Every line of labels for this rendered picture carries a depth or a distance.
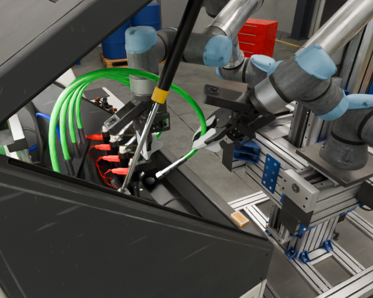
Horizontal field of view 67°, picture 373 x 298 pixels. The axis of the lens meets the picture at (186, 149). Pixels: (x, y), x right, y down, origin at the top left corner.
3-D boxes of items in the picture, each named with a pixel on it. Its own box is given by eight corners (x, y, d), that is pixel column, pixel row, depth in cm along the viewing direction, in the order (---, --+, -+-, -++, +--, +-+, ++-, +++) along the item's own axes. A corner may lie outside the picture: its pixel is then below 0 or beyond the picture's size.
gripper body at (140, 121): (170, 132, 80) (169, 91, 73) (143, 141, 76) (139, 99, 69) (158, 121, 85) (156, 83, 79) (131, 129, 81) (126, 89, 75)
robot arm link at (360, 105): (350, 122, 102) (363, 86, 95) (383, 140, 91) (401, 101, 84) (323, 128, 99) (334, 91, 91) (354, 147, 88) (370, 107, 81)
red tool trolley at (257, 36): (223, 71, 516) (227, 20, 469) (236, 65, 545) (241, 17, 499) (257, 79, 478) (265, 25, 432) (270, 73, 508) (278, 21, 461)
